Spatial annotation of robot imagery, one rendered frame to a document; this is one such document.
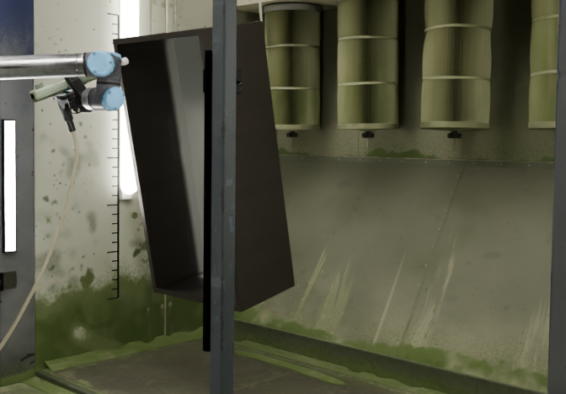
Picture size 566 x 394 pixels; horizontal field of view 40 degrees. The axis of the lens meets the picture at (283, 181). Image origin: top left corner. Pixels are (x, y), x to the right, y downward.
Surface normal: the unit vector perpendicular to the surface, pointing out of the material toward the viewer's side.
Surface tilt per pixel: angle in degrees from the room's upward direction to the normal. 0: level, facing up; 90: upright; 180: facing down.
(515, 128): 90
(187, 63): 102
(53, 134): 90
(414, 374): 90
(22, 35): 90
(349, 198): 57
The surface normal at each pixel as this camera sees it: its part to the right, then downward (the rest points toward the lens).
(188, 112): -0.66, 0.23
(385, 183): -0.57, -0.52
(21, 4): 0.73, 0.04
